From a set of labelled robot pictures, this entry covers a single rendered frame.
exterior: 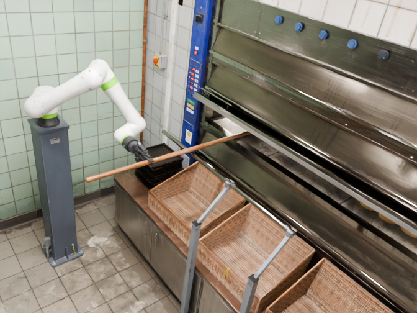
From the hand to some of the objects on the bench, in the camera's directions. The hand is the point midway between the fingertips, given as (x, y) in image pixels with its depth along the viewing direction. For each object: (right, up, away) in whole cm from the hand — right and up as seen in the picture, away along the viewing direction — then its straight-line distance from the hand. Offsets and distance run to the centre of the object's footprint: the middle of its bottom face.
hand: (149, 161), depth 225 cm
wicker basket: (+25, -42, +56) cm, 74 cm away
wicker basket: (+62, -70, +18) cm, 96 cm away
